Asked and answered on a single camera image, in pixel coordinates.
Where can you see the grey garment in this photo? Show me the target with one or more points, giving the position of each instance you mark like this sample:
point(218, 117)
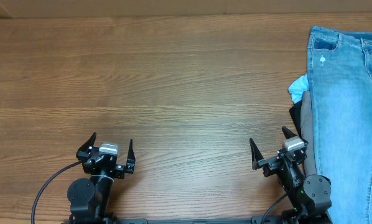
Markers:
point(306, 127)

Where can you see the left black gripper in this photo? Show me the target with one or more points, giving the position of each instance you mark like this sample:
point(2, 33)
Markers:
point(84, 151)

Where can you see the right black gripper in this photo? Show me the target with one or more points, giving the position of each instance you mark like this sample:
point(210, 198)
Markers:
point(272, 167)

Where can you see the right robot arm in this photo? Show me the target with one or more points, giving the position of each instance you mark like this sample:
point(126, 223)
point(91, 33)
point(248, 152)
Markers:
point(309, 195)

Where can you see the light blue shirt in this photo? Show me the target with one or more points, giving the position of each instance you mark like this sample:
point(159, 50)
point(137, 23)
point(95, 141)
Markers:
point(298, 87)

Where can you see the light blue denim jeans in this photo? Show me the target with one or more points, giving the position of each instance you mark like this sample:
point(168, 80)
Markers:
point(339, 72)

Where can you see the black garment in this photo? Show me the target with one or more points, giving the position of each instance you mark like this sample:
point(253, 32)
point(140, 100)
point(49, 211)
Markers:
point(295, 115)

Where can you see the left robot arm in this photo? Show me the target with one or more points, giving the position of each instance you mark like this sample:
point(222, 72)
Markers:
point(89, 198)

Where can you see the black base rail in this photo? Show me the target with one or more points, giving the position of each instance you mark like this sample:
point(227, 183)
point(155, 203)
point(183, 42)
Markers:
point(198, 221)

